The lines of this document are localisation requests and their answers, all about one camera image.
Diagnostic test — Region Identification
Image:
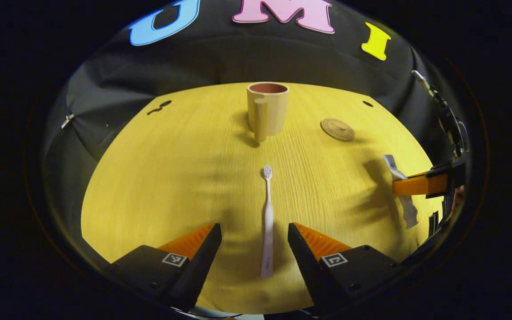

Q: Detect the wooden desktop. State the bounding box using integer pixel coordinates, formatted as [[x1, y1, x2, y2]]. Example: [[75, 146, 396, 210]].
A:
[[80, 82, 444, 315]]

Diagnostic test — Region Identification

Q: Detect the beige cup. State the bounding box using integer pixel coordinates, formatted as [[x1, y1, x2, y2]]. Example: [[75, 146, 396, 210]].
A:
[[247, 82, 289, 143]]

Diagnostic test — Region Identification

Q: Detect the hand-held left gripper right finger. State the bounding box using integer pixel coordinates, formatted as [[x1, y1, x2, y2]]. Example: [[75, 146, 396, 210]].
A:
[[288, 222, 403, 314]]

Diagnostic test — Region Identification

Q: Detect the white toothpaste tube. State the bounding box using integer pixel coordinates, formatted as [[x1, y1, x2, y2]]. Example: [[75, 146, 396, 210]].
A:
[[381, 154, 419, 229]]

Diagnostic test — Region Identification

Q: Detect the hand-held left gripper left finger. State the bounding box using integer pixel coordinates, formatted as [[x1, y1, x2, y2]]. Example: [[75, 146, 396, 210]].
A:
[[107, 223, 222, 312]]

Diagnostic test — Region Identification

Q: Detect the round cork coaster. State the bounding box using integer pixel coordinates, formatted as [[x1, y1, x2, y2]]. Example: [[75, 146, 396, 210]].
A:
[[320, 118, 355, 142]]

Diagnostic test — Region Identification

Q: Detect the pink toothbrush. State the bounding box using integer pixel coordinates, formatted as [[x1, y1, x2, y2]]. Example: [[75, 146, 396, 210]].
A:
[[260, 166, 275, 278]]

